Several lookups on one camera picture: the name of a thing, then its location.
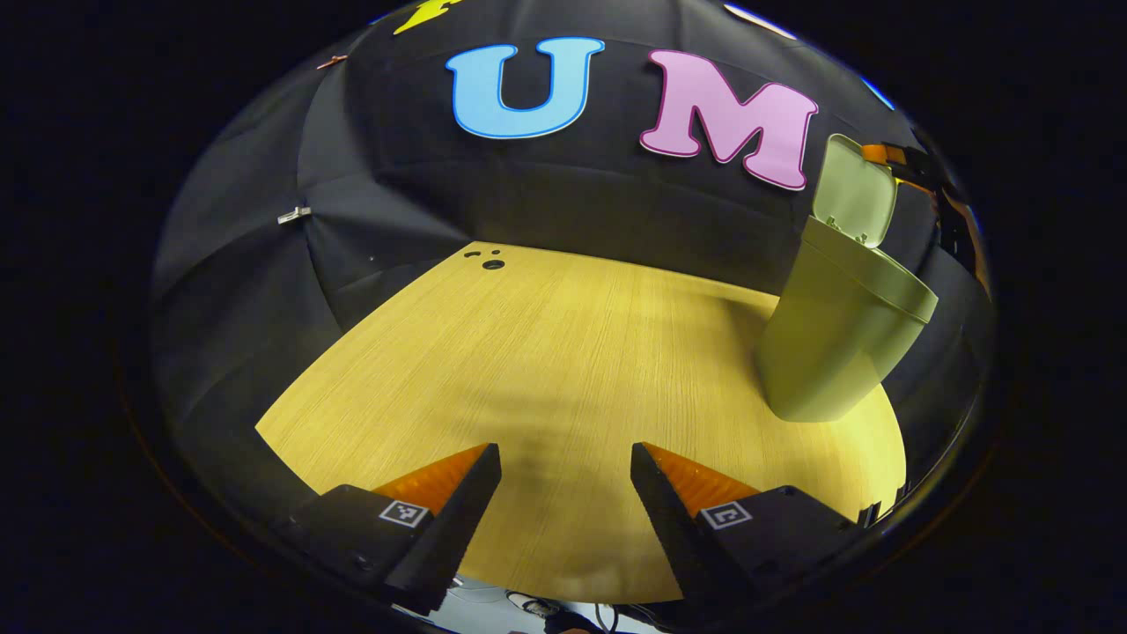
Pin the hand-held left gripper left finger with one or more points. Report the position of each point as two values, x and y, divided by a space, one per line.
453 528

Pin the copper metal clip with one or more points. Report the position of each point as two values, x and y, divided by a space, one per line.
332 62

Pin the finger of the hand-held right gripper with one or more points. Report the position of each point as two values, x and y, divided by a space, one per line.
916 165

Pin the pale green desktop garbage bin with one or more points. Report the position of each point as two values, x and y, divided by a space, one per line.
828 335

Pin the black backdrop cloth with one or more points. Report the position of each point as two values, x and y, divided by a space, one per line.
572 185

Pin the wooden desktop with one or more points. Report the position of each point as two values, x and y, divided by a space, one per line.
572 352

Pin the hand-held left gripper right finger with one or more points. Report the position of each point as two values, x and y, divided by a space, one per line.
669 528

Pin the silver metal clip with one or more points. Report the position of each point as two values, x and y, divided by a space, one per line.
294 214

